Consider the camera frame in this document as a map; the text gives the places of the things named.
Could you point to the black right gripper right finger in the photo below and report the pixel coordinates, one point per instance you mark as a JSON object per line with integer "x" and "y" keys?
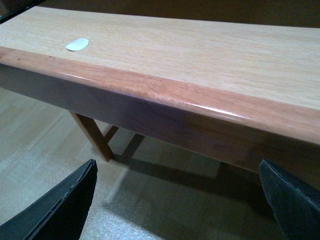
{"x": 295, "y": 203}

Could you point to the white round desk grommet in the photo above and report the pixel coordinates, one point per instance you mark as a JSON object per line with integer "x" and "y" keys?
{"x": 77, "y": 45}

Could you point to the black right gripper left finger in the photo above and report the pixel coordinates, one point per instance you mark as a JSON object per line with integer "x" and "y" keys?
{"x": 61, "y": 213}

